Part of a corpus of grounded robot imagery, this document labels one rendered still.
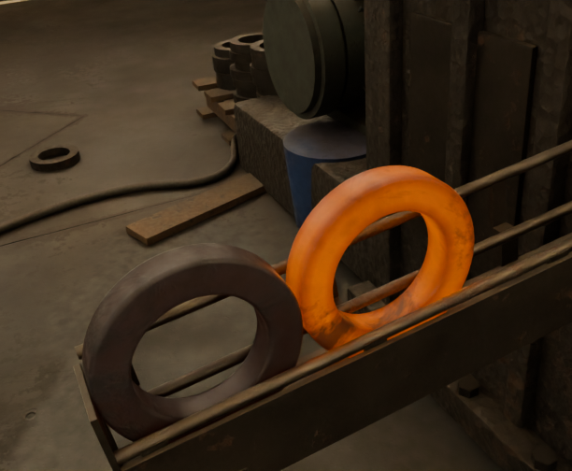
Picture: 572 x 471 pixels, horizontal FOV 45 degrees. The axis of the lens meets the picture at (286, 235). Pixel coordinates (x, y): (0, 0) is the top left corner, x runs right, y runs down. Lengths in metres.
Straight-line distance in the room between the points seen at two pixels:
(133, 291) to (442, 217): 0.28
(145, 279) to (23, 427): 1.06
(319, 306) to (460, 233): 0.15
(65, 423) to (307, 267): 1.03
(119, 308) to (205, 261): 0.07
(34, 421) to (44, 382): 0.12
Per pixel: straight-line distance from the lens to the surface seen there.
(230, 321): 1.70
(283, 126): 2.13
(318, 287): 0.59
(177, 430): 0.59
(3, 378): 1.71
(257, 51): 2.39
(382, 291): 0.69
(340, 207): 0.57
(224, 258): 0.54
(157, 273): 0.53
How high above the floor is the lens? 1.00
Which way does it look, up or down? 30 degrees down
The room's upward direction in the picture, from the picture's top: 5 degrees counter-clockwise
